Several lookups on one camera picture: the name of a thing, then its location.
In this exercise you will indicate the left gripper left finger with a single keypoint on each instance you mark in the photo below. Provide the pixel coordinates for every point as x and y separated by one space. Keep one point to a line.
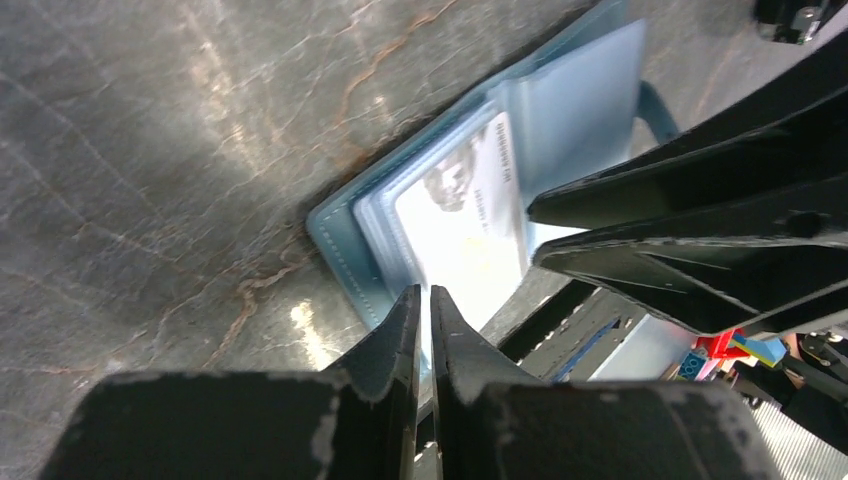
356 419

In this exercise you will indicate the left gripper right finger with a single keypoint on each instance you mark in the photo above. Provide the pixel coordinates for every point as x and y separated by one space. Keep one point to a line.
493 420

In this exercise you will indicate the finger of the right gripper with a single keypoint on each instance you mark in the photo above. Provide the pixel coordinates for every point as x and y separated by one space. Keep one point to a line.
787 140
770 264

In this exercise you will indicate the blue card holder wallet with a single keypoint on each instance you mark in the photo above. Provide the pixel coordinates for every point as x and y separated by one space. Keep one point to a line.
571 104

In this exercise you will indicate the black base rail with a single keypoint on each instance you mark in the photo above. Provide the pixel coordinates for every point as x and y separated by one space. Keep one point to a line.
600 336

